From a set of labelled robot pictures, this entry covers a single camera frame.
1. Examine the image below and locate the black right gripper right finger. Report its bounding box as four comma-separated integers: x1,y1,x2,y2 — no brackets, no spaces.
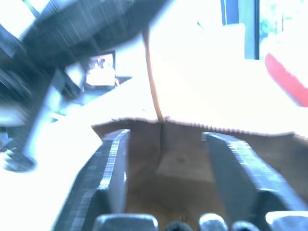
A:
201,131,308,226

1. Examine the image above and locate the dark round table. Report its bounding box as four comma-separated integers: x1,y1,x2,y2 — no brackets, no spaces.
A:
20,0,174,63

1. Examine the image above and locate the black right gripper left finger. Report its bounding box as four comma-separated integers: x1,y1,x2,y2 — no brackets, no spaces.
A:
49,128,132,231

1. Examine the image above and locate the brown cardboard box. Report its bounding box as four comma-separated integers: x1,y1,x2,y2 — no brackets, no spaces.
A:
91,0,308,231

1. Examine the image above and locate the red plush toy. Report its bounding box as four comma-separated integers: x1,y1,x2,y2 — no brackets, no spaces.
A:
264,52,308,108

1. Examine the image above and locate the computer monitor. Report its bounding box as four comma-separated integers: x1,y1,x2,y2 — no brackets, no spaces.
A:
84,50,116,90

